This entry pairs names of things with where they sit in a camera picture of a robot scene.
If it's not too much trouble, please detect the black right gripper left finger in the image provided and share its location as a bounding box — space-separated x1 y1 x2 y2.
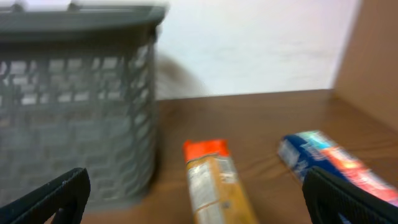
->
1 167 91 224

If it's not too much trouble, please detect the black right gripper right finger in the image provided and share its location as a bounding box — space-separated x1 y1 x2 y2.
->
302 166 397 224

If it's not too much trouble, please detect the blue tissue multipack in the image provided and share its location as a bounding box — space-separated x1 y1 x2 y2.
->
277 130 397 206

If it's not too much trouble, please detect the orange yellow cracker package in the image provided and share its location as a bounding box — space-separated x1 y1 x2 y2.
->
183 139 259 224

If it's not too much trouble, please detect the grey plastic basket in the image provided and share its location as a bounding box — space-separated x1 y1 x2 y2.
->
1 2 167 209

